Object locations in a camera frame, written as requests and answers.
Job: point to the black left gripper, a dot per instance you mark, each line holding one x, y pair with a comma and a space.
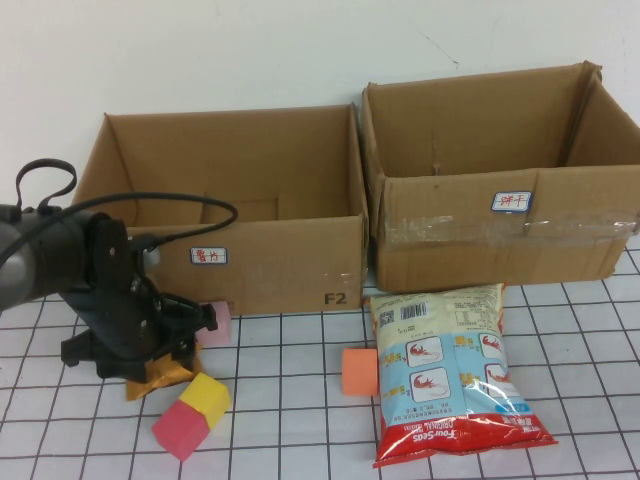
125, 330

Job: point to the golden brown snack packet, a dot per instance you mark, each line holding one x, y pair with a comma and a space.
160, 382

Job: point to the red blue shrimp chips bag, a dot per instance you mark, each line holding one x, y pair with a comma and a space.
440, 350

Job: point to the light pink foam cube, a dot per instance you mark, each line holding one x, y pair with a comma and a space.
221, 326

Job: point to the yellow foam cube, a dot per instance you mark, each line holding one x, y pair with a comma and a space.
207, 395

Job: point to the magenta foam cube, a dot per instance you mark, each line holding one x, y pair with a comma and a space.
177, 431

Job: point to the white sticker label red writing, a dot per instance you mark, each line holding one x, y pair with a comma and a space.
512, 202
209, 256

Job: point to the cardboard box with F2 print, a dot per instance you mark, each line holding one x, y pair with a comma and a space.
280, 260

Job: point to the white black grid table mat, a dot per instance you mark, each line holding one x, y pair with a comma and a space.
300, 440

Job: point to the orange foam cube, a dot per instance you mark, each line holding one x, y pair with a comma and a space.
357, 372

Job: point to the cardboard box with clear tape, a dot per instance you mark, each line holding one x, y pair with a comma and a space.
450, 250

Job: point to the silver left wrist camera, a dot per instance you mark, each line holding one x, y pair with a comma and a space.
151, 256

